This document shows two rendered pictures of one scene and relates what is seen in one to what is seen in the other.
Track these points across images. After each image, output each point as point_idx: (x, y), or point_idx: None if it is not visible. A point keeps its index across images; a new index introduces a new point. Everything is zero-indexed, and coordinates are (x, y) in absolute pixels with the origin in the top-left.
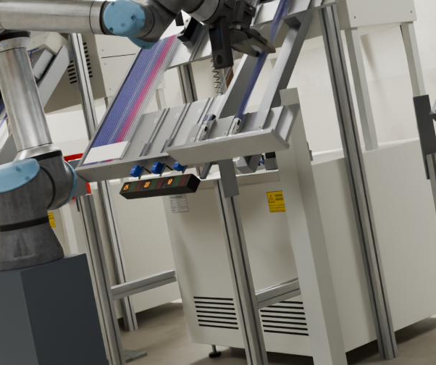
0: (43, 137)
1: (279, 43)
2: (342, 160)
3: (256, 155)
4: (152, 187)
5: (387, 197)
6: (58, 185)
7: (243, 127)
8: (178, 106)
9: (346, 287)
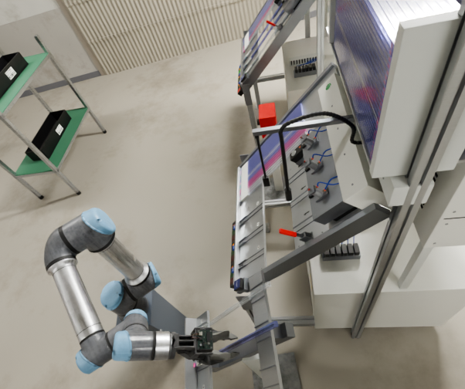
0: (130, 278)
1: None
2: (361, 293)
3: (216, 370)
4: (231, 254)
5: (396, 303)
6: (139, 296)
7: (204, 369)
8: (262, 217)
9: (337, 319)
